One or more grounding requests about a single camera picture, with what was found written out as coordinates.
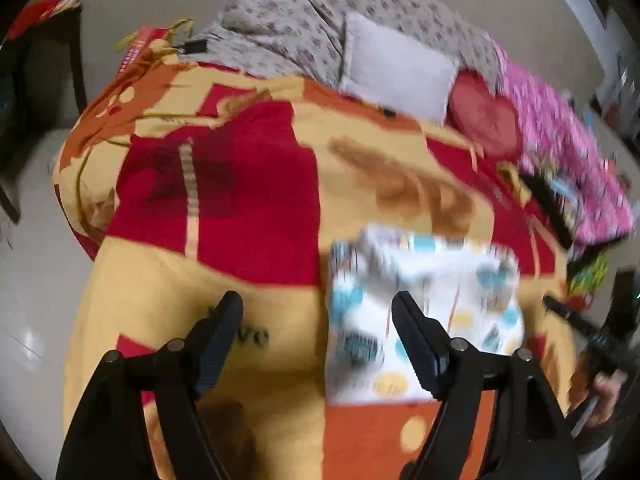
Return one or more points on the dark wooden desk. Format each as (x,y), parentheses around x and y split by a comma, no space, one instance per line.
(35,85)

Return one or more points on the grey floral quilt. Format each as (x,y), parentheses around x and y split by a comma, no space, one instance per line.
(300,15)

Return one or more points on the red heart cushion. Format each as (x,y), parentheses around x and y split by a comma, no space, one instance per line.
(487,115)

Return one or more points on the white pillow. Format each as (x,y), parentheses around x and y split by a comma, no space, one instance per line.
(395,67)

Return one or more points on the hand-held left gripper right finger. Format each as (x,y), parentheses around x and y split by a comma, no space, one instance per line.
(422,355)

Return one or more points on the white cartoon print baby shirt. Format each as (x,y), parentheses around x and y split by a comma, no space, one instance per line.
(430,310)

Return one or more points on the pink printed quilt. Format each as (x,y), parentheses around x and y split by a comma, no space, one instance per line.
(560,150)

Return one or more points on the black garment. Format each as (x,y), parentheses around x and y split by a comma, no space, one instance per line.
(547,205)

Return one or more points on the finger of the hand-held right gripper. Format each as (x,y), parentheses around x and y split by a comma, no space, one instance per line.
(570,316)

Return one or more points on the person's right hand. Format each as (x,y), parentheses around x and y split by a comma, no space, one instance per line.
(607,397)

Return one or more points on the black power adapter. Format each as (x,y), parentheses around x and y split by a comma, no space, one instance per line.
(195,46)

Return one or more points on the red cloth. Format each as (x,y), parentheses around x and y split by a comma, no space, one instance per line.
(40,10)

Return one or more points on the orange red yellow blanket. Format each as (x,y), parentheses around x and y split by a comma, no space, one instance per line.
(260,200)

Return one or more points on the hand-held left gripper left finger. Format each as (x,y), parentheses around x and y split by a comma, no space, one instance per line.
(214,355)

